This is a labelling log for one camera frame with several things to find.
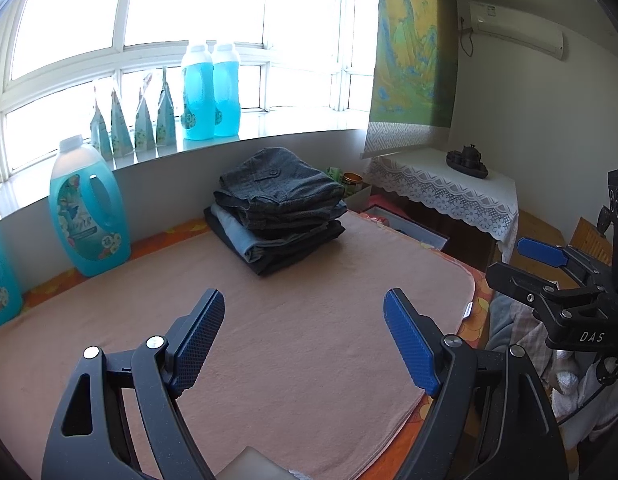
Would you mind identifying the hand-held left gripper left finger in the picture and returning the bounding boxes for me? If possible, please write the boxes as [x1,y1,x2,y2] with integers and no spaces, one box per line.
[41,288,226,480]

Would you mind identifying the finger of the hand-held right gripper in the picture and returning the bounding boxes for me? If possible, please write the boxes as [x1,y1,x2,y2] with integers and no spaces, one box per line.
[516,236,598,287]
[485,262,598,322]

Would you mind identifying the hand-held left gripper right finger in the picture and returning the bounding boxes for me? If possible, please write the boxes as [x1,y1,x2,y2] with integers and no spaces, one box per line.
[384,287,570,480]

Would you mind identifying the dark grey checked pants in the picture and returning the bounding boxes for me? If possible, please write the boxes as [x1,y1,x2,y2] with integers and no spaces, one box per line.
[213,147,346,232]

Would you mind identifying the folded black pants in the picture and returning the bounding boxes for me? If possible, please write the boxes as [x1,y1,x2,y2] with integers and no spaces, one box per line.
[204,207,340,277]

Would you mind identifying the folded dark pants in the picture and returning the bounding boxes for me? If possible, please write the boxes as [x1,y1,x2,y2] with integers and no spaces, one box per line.
[249,219,346,257]

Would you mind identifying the pile of light clothes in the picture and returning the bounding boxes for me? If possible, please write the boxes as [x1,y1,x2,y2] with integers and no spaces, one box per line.
[486,287,618,443]

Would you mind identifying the wooden chair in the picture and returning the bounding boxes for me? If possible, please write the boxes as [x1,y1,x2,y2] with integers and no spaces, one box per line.
[559,217,614,291]

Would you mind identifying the pink blanket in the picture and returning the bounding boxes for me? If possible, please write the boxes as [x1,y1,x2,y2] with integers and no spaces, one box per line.
[0,210,478,480]

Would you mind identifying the white lace tablecloth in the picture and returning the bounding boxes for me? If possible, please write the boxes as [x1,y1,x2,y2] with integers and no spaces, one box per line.
[364,147,520,257]

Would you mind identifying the folded light blue jeans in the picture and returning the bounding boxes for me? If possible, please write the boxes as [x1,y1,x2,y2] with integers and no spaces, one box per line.
[210,203,270,264]

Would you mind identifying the dark rimmed box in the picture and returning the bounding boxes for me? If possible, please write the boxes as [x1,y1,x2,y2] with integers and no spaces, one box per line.
[361,202,450,252]

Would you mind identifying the dark tea set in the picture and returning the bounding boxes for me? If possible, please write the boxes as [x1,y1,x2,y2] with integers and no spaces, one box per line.
[446,143,490,180]

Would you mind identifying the blue detergent bottle floral label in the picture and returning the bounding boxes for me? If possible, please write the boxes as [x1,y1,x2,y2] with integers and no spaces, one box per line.
[0,225,24,327]
[49,135,132,278]

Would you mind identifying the white air conditioner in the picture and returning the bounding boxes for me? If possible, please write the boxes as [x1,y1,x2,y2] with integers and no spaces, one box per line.
[469,2,566,62]

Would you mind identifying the blue detergent bottle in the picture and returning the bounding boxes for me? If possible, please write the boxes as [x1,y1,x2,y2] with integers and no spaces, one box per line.
[181,43,217,141]
[211,43,240,138]

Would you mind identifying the landscape wall scroll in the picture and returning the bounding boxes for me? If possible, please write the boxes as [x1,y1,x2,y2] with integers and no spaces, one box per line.
[361,0,460,161]

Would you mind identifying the white window frame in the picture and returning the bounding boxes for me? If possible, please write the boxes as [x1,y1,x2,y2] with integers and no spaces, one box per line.
[0,0,380,187]

